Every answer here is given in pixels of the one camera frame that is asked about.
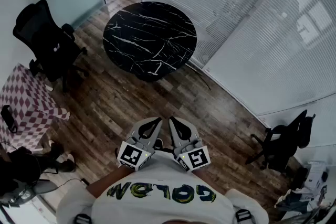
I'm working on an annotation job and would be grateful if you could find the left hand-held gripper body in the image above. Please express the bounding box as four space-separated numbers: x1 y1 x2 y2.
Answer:
116 136 156 172

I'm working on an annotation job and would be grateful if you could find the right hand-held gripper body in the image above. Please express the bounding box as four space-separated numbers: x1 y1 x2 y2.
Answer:
172 140 212 173

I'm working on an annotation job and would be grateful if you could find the person's left forearm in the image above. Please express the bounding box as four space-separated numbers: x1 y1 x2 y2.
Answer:
86 165 137 199

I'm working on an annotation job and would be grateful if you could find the person's white printed T-shirt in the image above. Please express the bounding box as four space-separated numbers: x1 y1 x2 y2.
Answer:
56 151 270 224

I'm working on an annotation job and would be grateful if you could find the black office chair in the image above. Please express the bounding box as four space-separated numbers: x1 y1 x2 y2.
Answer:
245 109 317 174
12 0 89 92

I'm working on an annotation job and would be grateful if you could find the round black marble table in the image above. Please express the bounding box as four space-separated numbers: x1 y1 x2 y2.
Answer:
102 1 198 82

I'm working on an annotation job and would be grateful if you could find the dark crumpled bag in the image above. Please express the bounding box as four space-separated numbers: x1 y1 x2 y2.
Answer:
275 187 329 216

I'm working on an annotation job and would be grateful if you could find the pink white checkered cloth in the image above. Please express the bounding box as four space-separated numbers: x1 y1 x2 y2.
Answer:
0 62 71 152

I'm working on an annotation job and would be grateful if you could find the white cardboard box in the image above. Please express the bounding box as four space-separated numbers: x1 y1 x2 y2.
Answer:
306 161 329 191

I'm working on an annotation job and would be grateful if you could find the thin black floor cable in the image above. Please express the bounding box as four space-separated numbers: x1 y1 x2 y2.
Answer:
187 62 212 91

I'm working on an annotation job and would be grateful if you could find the black cable with plug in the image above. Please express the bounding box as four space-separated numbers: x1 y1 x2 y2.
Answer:
39 177 89 188

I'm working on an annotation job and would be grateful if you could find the black strap buckle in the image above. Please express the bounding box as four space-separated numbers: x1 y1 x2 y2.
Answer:
74 214 92 224
235 209 250 223

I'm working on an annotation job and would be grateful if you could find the black strapped device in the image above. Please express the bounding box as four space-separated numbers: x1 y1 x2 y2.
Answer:
0 104 18 134

